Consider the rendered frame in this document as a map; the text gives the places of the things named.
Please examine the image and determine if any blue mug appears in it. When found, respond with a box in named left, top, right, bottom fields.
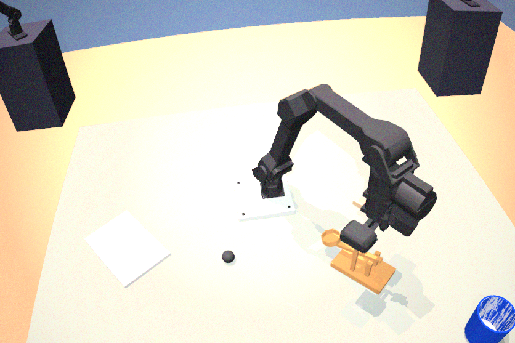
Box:
left=464, top=295, right=515, bottom=343

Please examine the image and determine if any orange wooden catapult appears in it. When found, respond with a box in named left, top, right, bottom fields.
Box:
left=321, top=229, right=396, bottom=295

